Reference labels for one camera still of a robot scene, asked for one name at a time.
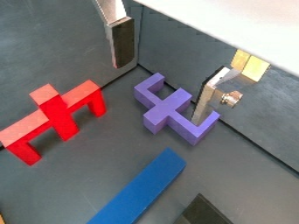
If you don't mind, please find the black block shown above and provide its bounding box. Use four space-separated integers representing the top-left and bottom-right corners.
173 193 233 224

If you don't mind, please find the red interlocking block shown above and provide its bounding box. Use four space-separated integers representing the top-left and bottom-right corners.
0 80 107 165

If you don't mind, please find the yellow slotted board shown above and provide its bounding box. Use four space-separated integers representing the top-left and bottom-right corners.
231 49 269 81

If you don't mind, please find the blue long bar block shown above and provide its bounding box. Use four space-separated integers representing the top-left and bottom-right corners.
87 148 185 224

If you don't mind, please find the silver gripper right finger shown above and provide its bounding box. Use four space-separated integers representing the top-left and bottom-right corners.
191 66 243 125

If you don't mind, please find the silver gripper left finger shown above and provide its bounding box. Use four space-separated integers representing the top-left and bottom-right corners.
92 0 135 68

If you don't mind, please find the purple interlocking block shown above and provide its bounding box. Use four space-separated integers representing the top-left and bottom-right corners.
135 73 220 145

